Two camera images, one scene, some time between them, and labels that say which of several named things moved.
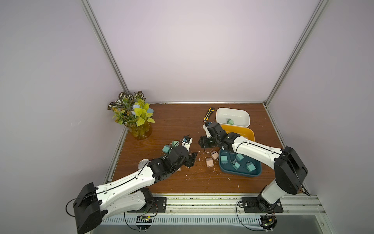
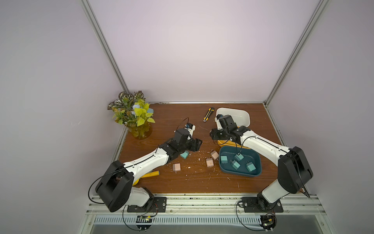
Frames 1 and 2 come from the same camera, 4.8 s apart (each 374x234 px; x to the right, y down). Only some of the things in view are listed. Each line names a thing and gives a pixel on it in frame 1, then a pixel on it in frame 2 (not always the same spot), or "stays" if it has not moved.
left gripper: [190, 159] to [194, 144]
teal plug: [224, 159] stays
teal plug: [250, 166] stays
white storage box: [232, 117] stays
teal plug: [239, 156] stays
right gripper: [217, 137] to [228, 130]
